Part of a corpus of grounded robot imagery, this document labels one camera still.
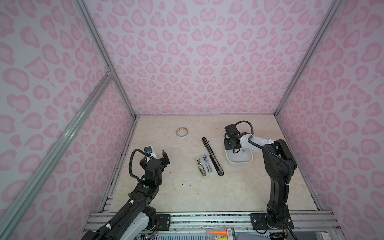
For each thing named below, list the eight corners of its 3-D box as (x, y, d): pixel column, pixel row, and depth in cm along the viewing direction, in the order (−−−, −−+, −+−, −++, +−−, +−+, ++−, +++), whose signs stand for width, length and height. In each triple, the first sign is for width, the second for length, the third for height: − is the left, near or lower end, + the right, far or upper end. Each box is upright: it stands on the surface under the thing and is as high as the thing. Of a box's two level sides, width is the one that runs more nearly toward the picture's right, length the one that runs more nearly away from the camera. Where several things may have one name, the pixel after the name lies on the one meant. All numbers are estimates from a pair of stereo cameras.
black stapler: (218, 176, 90) (219, 175, 88) (200, 140, 108) (200, 138, 106) (223, 174, 91) (224, 173, 89) (205, 138, 109) (205, 136, 107)
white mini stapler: (203, 176, 91) (203, 173, 87) (196, 163, 96) (196, 159, 92) (206, 175, 91) (206, 171, 87) (199, 162, 97) (199, 158, 93)
